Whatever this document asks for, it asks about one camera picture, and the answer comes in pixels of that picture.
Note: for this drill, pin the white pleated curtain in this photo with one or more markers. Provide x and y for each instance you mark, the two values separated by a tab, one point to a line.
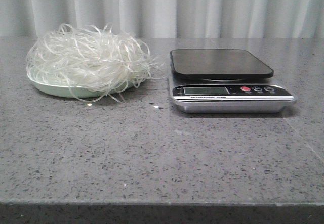
169	18

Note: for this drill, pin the light green round plate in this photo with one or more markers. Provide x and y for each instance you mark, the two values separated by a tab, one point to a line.
85	83

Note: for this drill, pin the silver black kitchen scale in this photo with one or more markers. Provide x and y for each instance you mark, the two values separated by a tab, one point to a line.
224	81

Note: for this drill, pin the white translucent vermicelli bundle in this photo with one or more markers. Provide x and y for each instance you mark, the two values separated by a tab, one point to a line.
95	49

